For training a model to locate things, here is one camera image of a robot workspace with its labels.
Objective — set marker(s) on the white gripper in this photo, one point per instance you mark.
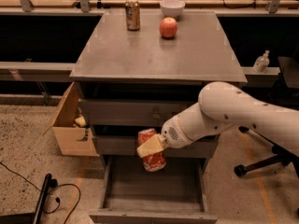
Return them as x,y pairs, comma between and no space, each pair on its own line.
171,134

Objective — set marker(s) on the red coke can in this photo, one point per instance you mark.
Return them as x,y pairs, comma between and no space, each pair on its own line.
155,161

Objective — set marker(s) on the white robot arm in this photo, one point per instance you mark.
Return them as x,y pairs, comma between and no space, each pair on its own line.
220,106

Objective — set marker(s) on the middle drawer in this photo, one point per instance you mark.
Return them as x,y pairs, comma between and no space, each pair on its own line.
126,146

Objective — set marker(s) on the drawer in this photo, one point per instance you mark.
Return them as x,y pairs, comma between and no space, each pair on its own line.
132,195
130,112
126,146

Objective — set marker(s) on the bottom drawer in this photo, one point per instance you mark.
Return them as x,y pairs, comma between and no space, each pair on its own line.
132,195

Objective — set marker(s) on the top drawer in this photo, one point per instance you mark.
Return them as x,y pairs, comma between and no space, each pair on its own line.
130,112

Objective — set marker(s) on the grey drawer cabinet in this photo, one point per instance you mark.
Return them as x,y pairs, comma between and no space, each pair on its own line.
119,64

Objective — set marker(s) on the gold soda can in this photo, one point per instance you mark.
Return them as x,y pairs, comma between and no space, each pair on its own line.
132,10

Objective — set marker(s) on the cardboard box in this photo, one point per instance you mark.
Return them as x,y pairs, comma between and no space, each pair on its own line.
72,139

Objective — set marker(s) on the red apple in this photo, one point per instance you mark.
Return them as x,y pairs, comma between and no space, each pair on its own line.
168,27

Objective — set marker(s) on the hand sanitizer bottle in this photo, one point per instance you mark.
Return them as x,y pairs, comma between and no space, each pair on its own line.
261,63

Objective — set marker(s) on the white bowl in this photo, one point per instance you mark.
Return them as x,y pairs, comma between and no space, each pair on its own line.
172,8

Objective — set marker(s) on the black office chair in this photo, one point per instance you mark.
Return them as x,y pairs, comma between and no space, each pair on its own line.
284,91

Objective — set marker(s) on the black bar on floor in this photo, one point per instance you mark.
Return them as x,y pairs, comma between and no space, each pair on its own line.
30,218

